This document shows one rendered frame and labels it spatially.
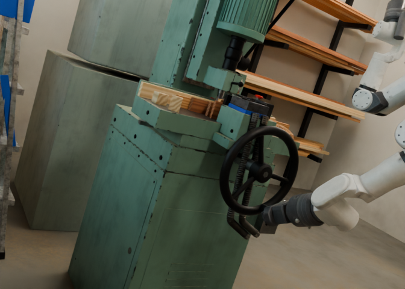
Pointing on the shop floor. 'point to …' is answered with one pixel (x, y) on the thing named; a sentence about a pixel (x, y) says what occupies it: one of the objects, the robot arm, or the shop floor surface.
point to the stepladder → (11, 82)
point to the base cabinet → (155, 226)
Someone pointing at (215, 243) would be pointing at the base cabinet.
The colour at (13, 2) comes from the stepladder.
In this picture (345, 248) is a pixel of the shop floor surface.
